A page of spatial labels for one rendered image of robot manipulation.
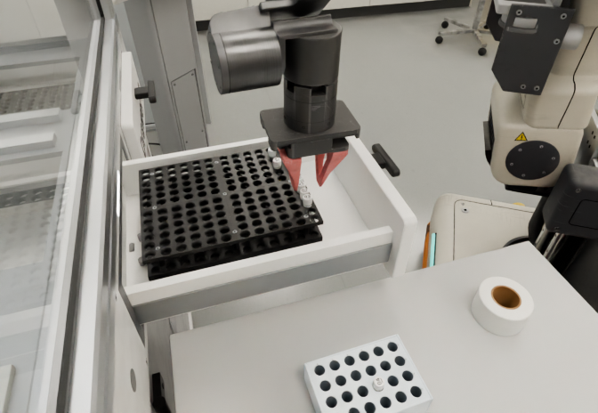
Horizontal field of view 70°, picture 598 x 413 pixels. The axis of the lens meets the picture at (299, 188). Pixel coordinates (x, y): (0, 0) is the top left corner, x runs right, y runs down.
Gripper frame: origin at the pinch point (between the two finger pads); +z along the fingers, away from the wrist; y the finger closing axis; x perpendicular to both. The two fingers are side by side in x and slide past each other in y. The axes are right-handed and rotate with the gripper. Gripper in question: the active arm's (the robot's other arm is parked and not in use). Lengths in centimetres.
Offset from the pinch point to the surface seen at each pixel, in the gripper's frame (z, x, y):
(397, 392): 13.8, 22.4, -4.4
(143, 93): 3.8, -34.7, 20.2
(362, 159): 1.1, -3.5, -9.1
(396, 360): 15.0, 18.5, -6.3
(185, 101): 43, -100, 14
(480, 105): 95, -144, -153
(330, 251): 5.3, 7.6, -0.9
